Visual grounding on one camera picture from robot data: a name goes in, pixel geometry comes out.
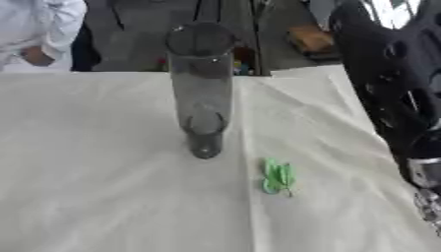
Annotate dark grey glass vase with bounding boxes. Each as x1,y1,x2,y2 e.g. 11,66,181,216
163,22,238,160

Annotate brown bag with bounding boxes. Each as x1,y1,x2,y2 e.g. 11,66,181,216
285,25,337,54

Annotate green artificial leaf sprig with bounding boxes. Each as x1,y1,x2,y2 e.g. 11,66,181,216
260,157,298,198

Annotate person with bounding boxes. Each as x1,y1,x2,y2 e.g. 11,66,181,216
0,0,90,73

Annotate small colourful objects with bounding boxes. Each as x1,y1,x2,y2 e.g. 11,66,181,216
230,59,257,77

